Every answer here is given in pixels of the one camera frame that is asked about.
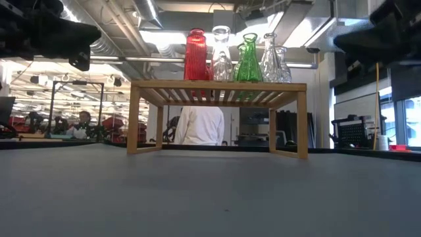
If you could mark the clear wide-mouth glass vase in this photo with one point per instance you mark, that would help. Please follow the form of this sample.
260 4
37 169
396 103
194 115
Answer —
285 70

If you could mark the small clear cut-glass vase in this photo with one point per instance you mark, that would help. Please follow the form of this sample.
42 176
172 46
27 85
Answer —
270 66

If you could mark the slim green glass vase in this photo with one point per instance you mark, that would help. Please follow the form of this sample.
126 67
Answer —
250 66

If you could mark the red square glass vase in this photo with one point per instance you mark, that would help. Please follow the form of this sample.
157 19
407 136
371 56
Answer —
195 56

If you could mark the tall clear glass carafe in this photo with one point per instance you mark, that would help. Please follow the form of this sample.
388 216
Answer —
221 39

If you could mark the clear glass carafe vase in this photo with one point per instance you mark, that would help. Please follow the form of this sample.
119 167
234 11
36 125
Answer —
223 70

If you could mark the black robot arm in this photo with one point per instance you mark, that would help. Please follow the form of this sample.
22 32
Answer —
171 130

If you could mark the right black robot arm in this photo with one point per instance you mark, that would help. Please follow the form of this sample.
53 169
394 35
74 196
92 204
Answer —
404 8

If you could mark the wooden slatted shelf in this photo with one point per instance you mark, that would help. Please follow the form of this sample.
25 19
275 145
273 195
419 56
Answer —
217 86

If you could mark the ceiling strip light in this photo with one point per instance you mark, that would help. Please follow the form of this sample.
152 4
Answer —
154 60
301 65
103 58

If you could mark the person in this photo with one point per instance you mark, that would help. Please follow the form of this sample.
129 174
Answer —
224 143
82 126
200 126

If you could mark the dark laptop screen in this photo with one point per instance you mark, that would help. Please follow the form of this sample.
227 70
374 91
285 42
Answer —
6 110

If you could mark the black pegboard cart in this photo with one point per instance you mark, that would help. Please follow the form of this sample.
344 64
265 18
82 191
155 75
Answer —
353 135

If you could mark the white paper roll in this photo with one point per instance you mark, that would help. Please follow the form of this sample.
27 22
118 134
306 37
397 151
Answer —
383 143

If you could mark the red storage bins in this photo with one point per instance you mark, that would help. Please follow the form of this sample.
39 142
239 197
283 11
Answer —
113 124

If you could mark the red tray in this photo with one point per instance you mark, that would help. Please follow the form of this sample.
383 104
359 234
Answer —
398 147

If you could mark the black cabinet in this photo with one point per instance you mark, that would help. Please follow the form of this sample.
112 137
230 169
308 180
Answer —
289 128

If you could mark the grey equipment rack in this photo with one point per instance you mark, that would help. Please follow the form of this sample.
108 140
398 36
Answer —
253 131

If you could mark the grey ceiling box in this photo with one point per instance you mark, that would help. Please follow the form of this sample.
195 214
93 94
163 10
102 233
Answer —
223 18

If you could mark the round spiral metal duct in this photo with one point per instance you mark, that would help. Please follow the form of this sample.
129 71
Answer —
108 46
148 13

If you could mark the black stand frame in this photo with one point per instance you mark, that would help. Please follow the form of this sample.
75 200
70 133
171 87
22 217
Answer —
77 82

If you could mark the silver ventilation duct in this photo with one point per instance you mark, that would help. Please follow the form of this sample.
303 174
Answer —
329 26

